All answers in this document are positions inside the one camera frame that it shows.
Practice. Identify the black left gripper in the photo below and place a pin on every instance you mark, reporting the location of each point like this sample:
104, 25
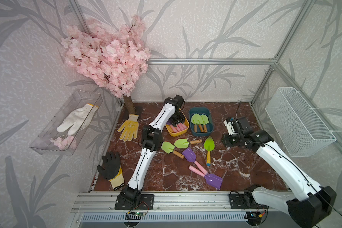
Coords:
182, 119

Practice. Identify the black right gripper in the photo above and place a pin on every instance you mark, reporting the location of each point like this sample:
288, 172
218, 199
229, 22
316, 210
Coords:
225, 140

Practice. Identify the green square shovel wooden handle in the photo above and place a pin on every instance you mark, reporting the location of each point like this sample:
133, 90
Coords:
194, 122

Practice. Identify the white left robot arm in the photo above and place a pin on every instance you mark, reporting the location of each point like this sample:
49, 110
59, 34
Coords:
152, 140

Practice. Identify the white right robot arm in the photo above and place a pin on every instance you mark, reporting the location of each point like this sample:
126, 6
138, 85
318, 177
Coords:
307, 204

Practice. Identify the dark teal storage box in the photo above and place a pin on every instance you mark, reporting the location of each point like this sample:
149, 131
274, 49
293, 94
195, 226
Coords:
201, 111

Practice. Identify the yellow storage box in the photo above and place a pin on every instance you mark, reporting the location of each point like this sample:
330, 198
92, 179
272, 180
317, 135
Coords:
178, 133

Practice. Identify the yellow rubber glove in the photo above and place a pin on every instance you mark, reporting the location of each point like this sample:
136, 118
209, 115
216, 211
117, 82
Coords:
129, 129

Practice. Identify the pink cherry blossom tree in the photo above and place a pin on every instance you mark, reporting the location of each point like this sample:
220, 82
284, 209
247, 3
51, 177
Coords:
114, 61

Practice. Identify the black and yellow glove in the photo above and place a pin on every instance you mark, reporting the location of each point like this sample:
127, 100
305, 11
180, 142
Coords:
111, 170

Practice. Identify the white cotton glove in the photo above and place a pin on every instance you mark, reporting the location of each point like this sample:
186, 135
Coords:
78, 119

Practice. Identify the pink blossom sprig on shelf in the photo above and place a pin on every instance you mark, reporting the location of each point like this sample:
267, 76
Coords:
64, 142

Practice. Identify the green trowel yellow handle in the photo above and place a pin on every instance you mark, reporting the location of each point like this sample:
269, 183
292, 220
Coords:
209, 146

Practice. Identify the white wire mesh basket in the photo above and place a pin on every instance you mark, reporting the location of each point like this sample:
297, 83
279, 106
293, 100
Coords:
300, 128

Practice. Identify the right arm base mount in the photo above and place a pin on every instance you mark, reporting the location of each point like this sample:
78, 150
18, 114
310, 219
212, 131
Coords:
242, 199

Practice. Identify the aluminium front rail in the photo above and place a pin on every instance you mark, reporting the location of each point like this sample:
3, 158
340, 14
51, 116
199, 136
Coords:
199, 201

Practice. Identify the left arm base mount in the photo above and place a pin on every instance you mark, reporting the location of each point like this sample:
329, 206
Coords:
131, 199

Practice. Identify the clear acrylic wall shelf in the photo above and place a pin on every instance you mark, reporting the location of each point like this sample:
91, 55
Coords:
62, 135

